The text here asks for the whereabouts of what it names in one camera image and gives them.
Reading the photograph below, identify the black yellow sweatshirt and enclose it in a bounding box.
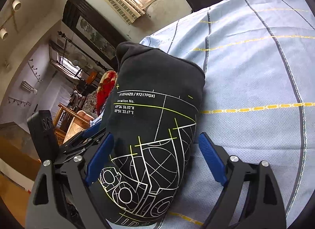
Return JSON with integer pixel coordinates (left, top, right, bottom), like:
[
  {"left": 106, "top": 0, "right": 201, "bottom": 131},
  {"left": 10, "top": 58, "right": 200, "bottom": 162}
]
[{"left": 90, "top": 42, "right": 205, "bottom": 227}]

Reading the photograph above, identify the wooden chair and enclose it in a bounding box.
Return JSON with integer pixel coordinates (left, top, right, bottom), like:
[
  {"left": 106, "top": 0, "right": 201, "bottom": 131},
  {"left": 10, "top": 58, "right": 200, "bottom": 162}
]
[{"left": 53, "top": 103, "right": 94, "bottom": 146}]

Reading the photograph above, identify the red floral blanket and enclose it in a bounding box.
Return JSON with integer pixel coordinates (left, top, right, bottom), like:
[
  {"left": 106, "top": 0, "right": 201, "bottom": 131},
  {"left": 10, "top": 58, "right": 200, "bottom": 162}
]
[{"left": 95, "top": 70, "right": 118, "bottom": 115}]

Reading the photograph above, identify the light blue checked bedsheet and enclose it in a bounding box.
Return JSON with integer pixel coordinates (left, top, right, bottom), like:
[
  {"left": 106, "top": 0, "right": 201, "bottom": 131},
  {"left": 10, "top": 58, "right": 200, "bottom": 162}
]
[{"left": 91, "top": 0, "right": 315, "bottom": 229}]

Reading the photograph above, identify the dark framed wall painting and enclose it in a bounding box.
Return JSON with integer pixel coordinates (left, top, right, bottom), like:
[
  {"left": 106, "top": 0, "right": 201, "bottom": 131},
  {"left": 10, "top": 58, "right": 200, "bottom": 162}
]
[{"left": 62, "top": 0, "right": 126, "bottom": 70}]

